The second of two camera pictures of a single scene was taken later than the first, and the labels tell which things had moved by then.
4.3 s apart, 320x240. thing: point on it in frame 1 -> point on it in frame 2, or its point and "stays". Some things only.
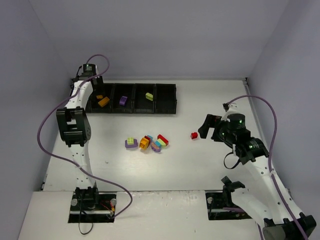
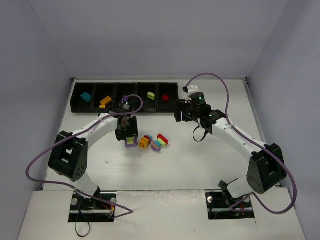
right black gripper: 213,127 -> 178,110
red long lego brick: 163,139 stays
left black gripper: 97,80 -> 127,132
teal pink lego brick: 158,143 stays
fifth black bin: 165,98 stays
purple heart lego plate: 135,145 stays
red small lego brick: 194,135 -> 165,97
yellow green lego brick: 162,144 stays
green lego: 130,141 stays
